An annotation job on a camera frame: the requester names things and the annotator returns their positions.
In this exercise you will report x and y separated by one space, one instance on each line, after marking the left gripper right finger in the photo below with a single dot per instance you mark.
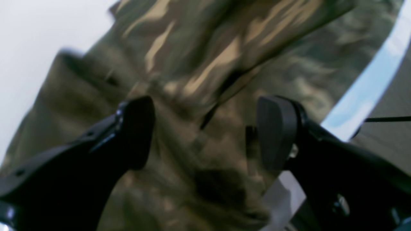
348 188

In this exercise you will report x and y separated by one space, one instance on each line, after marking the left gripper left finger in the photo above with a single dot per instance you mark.
67 187

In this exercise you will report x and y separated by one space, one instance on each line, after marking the camouflage t-shirt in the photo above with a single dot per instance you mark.
205 64

